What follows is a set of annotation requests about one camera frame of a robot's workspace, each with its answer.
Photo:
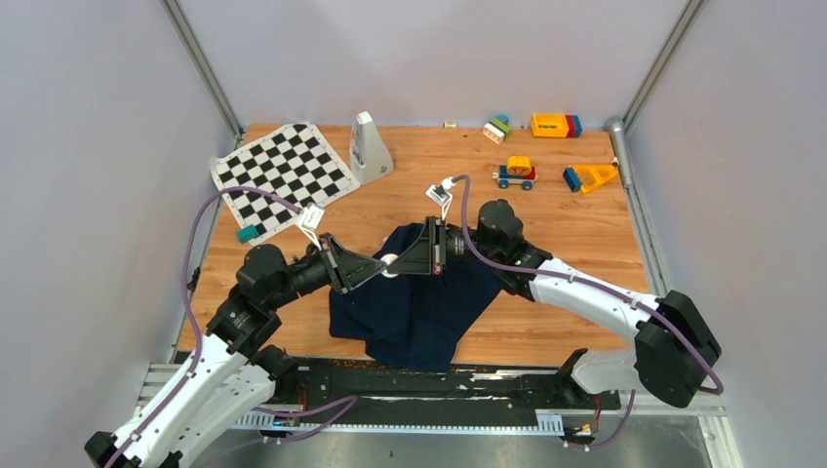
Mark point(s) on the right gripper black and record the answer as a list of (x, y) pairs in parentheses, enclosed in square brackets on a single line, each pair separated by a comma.
[(422, 256)]

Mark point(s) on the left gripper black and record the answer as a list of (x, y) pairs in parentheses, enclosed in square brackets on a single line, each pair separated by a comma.
[(345, 270)]

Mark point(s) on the navy blue garment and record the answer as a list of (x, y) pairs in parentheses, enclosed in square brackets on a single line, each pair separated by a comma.
[(415, 322)]

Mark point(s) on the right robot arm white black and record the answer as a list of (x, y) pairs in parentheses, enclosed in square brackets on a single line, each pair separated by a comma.
[(671, 350)]

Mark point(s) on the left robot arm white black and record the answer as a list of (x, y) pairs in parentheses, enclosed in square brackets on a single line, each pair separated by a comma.
[(233, 368)]

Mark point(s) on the teal block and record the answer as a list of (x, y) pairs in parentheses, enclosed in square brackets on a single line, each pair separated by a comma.
[(247, 234)]

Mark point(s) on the white metronome-shaped object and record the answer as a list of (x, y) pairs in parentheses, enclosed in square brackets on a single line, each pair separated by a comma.
[(370, 158)]

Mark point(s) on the checkerboard calibration mat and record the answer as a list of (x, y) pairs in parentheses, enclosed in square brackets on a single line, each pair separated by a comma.
[(296, 163)]

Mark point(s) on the toy car with yellow top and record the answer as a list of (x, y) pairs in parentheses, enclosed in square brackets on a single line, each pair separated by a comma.
[(518, 170)]

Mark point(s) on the white green blue brick stack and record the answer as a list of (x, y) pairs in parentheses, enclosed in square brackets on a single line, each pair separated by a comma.
[(497, 129)]

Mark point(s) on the orange blue toy ramp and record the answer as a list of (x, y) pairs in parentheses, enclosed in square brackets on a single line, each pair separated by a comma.
[(587, 178)]

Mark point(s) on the yellow red blue brick box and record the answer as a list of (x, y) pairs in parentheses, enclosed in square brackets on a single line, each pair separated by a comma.
[(556, 125)]

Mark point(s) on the grey metal pipe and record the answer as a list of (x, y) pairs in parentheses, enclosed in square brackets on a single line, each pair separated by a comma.
[(617, 132)]

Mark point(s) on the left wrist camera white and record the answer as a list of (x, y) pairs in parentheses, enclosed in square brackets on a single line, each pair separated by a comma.
[(308, 220)]

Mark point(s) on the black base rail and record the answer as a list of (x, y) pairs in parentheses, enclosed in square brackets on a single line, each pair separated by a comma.
[(464, 395)]

